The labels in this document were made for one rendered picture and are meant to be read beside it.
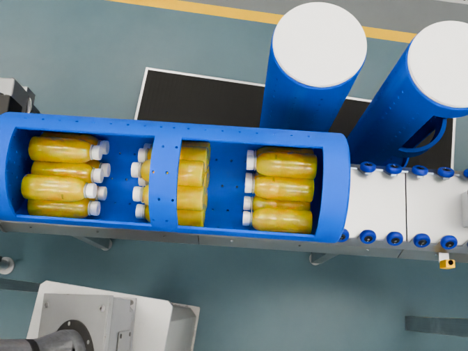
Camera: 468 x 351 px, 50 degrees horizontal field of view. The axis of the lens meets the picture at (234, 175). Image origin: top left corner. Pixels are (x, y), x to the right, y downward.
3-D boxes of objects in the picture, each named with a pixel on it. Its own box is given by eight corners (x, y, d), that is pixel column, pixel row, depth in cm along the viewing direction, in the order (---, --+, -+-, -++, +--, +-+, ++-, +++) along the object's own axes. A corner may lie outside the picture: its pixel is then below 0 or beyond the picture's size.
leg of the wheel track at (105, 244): (111, 251, 235) (68, 230, 174) (99, 250, 235) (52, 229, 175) (113, 238, 237) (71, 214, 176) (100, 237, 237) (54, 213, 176)
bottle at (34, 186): (28, 168, 131) (90, 172, 131) (33, 189, 135) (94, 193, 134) (17, 183, 125) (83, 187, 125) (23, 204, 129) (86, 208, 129)
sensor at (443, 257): (448, 269, 144) (456, 267, 140) (439, 268, 144) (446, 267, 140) (448, 242, 146) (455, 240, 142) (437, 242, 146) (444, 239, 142)
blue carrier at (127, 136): (328, 250, 140) (351, 232, 113) (18, 229, 142) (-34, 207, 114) (329, 154, 148) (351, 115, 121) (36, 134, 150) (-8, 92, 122)
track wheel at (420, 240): (433, 237, 138) (431, 232, 139) (416, 237, 138) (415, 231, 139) (428, 249, 140) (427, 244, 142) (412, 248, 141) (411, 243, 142)
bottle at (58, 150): (36, 162, 136) (97, 166, 136) (26, 158, 129) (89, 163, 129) (39, 138, 137) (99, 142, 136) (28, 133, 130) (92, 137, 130)
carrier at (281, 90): (326, 161, 231) (308, 106, 238) (380, 76, 146) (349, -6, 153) (267, 176, 229) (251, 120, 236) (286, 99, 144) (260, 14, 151)
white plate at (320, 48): (379, 73, 145) (378, 75, 146) (349, -8, 152) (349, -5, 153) (287, 95, 143) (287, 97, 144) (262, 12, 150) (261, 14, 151)
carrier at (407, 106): (331, 162, 231) (386, 195, 227) (388, 77, 146) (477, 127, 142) (362, 113, 237) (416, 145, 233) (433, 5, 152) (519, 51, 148)
